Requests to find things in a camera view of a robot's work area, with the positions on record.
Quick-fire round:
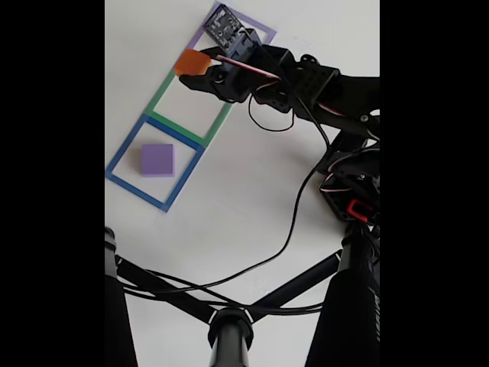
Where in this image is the orange block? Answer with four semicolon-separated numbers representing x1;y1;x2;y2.
174;48;213;76

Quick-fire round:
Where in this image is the purple block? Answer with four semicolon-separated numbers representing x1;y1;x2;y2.
141;143;176;177

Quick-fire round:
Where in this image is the red table clamp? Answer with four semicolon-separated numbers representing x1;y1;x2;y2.
346;199;374;222

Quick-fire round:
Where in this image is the purple square frame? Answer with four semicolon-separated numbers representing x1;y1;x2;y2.
184;1;277;54

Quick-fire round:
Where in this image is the green square frame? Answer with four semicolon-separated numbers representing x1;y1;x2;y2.
147;55;235;148

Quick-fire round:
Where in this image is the red white black servo wire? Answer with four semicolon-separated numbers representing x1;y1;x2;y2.
215;55;345;133

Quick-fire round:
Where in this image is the blue square frame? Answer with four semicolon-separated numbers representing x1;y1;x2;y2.
105;113;206;213

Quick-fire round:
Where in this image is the long black camera cable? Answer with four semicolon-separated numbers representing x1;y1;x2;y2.
121;41;332;305

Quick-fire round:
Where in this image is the thin black cable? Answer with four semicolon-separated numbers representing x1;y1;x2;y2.
144;269;328;314

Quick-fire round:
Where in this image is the black camera tripod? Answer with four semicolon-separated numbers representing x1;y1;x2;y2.
105;225;381;367

